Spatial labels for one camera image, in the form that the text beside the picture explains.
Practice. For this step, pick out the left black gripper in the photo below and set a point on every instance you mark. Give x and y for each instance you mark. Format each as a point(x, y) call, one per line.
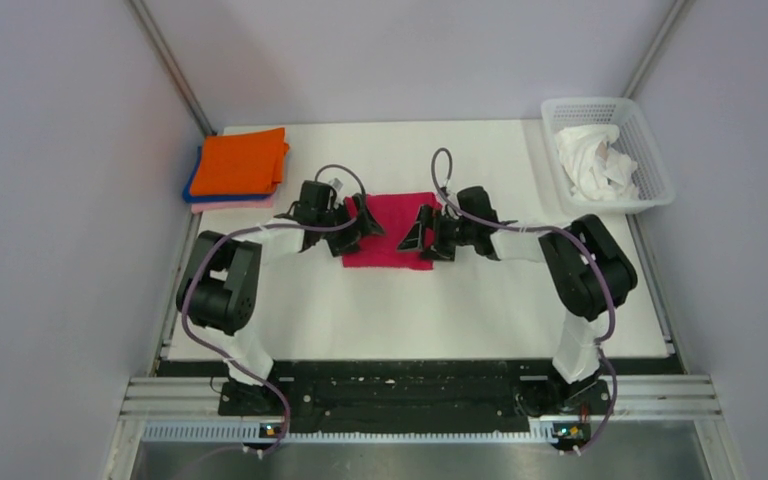
point(347, 243)

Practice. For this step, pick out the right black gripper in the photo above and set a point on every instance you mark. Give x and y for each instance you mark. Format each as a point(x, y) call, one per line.
point(415, 240)

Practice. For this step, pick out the crimson red t-shirt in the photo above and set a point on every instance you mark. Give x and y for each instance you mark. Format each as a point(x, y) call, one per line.
point(396, 214)

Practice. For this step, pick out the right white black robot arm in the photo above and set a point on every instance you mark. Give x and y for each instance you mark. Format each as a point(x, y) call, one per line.
point(591, 274)

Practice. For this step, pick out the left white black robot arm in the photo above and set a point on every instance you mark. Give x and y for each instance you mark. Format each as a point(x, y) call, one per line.
point(217, 294)

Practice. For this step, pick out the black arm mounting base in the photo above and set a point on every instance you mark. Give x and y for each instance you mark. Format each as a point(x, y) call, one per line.
point(400, 397)

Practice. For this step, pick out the folded pink t-shirt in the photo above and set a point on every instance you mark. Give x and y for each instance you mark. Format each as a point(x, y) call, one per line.
point(264, 203)

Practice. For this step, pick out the folded blue t-shirt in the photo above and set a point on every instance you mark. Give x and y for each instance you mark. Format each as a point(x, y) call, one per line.
point(188, 197)

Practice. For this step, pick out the folded orange t-shirt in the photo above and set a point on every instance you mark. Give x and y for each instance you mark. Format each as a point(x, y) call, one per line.
point(240, 164)

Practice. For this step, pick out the crumpled white t-shirt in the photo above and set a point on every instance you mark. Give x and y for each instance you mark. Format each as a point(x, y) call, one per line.
point(596, 170)

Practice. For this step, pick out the white plastic laundry basket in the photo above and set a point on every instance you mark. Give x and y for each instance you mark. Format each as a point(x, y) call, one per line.
point(636, 140)

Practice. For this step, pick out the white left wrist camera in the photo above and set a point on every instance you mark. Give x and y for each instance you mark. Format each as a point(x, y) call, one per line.
point(336, 184)

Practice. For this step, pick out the white slotted cable duct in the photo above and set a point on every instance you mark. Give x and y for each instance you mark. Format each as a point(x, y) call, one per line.
point(241, 432)

